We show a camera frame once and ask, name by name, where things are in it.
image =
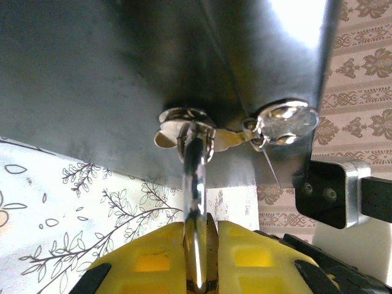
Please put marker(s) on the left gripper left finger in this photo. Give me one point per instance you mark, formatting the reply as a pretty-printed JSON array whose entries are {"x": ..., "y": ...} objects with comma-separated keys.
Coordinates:
[{"x": 147, "y": 263}]

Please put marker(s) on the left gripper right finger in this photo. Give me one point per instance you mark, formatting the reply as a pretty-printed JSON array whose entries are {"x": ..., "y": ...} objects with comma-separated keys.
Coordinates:
[{"x": 248, "y": 263}]

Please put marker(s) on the starry night painted box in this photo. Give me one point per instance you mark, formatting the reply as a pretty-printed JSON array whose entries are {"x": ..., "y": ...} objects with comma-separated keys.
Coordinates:
[{"x": 92, "y": 76}]

